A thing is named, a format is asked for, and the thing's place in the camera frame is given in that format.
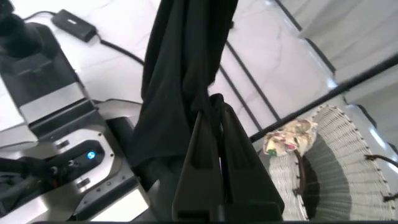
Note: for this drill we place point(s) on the white laundry basket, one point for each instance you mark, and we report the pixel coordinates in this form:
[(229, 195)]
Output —
[(342, 174)]

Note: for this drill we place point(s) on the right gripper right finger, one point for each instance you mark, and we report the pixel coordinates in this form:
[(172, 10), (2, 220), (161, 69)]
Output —
[(245, 177)]

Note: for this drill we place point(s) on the black power adapter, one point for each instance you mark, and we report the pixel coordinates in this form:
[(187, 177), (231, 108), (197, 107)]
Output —
[(73, 25)]

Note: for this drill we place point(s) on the black clothes rack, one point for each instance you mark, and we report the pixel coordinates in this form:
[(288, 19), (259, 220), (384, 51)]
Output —
[(311, 105)]

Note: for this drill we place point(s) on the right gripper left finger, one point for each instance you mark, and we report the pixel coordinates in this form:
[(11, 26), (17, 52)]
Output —
[(200, 174)]

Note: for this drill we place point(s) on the cream printed garment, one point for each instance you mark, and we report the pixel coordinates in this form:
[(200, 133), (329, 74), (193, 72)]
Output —
[(289, 137)]

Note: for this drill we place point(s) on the black T-shirt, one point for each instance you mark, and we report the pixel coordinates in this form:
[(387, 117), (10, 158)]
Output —
[(177, 77)]

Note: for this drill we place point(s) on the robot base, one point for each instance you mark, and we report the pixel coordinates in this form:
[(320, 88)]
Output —
[(53, 102)]

